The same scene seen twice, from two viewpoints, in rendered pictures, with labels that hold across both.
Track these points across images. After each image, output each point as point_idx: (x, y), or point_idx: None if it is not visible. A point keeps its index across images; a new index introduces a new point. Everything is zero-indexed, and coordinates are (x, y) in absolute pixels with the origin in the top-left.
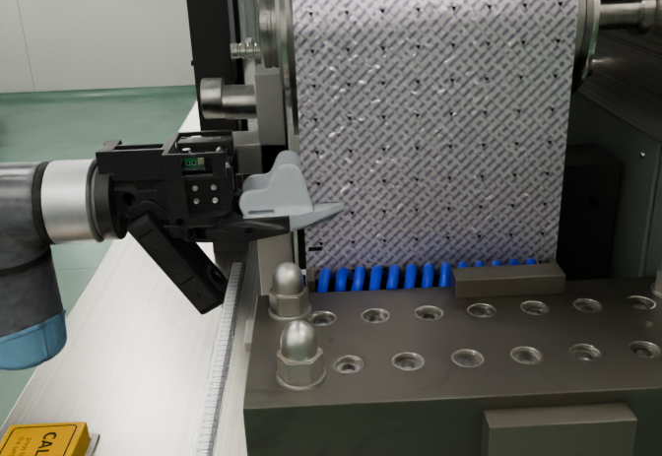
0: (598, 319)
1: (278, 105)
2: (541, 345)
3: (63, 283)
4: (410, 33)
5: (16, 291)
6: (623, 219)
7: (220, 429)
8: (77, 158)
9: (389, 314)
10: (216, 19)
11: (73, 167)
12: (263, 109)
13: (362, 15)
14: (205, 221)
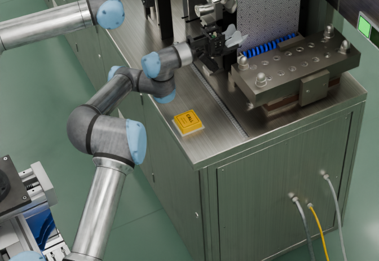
0: (314, 48)
1: (221, 9)
2: (305, 60)
3: None
4: None
5: (171, 82)
6: (309, 9)
7: (223, 100)
8: None
9: (268, 61)
10: None
11: (184, 47)
12: (217, 11)
13: None
14: (219, 51)
